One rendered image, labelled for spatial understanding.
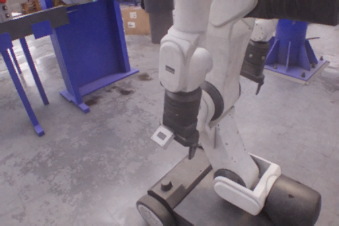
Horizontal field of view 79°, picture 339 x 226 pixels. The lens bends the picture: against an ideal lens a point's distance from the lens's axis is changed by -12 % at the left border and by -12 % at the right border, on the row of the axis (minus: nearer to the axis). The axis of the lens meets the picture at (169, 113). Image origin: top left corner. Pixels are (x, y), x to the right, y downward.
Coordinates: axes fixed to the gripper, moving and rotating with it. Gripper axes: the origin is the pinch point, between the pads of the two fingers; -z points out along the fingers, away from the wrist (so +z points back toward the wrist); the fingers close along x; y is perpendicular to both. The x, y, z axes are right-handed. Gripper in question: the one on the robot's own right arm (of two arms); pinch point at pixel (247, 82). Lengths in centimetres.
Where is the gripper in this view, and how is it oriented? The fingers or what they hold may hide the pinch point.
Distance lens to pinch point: 97.5
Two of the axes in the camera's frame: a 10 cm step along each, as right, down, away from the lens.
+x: -7.4, -4.7, 4.7
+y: -6.7, 4.6, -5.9
